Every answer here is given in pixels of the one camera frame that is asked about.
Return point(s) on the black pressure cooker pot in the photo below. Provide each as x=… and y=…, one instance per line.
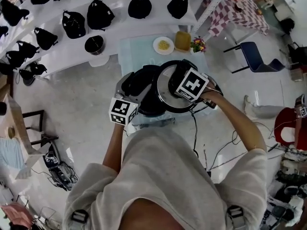
x=149, y=105

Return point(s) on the table with red checked cloth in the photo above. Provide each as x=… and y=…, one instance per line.
x=239, y=20

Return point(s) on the pink chair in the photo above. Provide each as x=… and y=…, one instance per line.
x=14, y=213

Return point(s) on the black inner pot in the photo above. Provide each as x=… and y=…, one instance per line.
x=94, y=45

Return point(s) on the person's beige shirt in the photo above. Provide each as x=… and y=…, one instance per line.
x=156, y=166

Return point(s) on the black silver pressure cooker lid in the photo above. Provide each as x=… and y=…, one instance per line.
x=165, y=90

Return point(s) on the yellow rectangular container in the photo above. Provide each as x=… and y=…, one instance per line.
x=182, y=41

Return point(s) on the small round wooden bowl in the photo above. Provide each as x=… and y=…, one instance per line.
x=11, y=131

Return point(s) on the person's left forearm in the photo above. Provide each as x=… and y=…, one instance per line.
x=114, y=147

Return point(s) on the person's right forearm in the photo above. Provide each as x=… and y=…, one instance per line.
x=235, y=121

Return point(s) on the white plate with yellow food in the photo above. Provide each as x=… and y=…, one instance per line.
x=163, y=45

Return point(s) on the black cylindrical pot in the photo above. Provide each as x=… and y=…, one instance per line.
x=2, y=108

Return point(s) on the pile of bags and gear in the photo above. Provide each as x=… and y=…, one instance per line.
x=287, y=200

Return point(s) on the table with pale blue cloth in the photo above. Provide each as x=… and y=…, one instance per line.
x=134, y=51

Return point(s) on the dark blue chair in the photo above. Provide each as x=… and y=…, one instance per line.
x=251, y=54

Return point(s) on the pale blue checked cloth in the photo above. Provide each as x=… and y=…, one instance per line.
x=9, y=152

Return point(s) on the wooden table with black legs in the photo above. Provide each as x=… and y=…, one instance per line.
x=18, y=118

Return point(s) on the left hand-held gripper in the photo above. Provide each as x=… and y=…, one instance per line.
x=121, y=109

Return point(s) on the person's pale trousers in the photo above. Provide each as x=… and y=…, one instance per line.
x=156, y=123

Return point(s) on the person's right hand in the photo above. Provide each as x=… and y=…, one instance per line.
x=212, y=93

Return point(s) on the small pot of flowers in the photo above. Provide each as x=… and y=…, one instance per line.
x=198, y=45

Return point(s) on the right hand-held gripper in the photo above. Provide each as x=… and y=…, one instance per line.
x=192, y=84

